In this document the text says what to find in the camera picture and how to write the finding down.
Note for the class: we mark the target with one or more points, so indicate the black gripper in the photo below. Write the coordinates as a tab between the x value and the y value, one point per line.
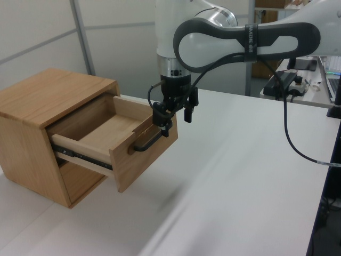
175	88

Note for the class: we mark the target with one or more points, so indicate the wooden drawer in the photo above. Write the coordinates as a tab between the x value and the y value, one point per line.
138	165

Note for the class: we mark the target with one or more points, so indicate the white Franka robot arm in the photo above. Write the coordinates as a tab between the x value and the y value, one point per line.
165	26

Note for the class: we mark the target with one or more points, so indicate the open laptop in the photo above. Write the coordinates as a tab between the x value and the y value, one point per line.
333	80

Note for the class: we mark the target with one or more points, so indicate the low cardboard box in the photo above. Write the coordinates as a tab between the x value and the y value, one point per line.
262	70

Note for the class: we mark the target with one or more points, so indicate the black power box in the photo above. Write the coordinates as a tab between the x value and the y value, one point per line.
277	82

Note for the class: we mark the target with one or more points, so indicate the emergency stop button box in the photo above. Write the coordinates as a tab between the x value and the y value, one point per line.
298	85

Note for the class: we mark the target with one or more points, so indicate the white side desk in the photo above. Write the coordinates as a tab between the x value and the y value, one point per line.
311	100

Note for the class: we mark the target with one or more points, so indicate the black flat tablet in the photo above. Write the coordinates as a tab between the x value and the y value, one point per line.
303	64

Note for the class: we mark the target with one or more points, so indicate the white shelf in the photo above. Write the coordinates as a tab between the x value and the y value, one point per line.
266	8

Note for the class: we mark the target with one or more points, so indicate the wooden cabinet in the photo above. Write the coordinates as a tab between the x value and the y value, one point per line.
32	101

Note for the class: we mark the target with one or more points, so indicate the black drawer slide rail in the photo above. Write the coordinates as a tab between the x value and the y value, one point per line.
80	156

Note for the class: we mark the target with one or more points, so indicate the slim grey partition post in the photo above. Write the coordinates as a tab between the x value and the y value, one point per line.
251	13

